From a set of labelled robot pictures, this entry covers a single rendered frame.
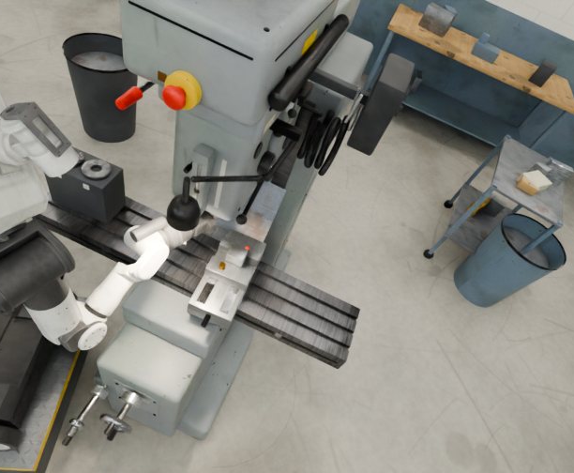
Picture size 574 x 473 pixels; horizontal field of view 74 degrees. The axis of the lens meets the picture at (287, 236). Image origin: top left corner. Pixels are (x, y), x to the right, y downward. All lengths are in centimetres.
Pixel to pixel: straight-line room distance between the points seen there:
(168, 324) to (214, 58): 96
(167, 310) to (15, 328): 61
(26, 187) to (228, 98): 43
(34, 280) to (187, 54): 50
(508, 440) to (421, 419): 59
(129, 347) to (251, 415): 95
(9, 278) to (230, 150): 50
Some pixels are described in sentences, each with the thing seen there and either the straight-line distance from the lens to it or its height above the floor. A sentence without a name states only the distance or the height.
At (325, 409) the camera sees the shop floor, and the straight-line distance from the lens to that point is 236.
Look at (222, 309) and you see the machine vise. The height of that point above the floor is 102.
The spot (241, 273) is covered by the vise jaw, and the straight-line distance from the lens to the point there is 129.
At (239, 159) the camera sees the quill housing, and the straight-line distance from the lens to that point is 90.
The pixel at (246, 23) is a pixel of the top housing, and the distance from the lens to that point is 64.
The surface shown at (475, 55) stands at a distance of 457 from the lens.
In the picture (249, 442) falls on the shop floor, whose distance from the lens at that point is 220.
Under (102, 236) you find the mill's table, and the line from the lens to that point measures 149.
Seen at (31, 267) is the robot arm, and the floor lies 144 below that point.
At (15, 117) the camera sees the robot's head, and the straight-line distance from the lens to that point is 76.
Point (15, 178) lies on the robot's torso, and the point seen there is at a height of 154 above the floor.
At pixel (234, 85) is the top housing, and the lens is 65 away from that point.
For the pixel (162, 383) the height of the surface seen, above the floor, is 75.
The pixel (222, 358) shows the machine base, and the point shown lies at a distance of 208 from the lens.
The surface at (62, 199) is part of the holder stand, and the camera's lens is 158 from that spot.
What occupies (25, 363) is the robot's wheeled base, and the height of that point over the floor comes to 59.
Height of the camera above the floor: 214
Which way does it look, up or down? 49 degrees down
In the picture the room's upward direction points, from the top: 24 degrees clockwise
